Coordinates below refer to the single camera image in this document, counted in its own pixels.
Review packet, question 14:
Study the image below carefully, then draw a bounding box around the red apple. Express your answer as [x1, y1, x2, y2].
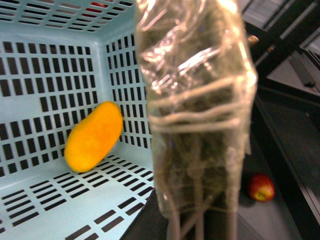
[246, 173, 275, 202]

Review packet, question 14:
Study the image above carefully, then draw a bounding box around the light blue plastic shopping basket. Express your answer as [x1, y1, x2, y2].
[0, 0, 153, 240]

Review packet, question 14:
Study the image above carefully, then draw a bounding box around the yellow mango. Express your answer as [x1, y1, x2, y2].
[64, 101, 123, 173]

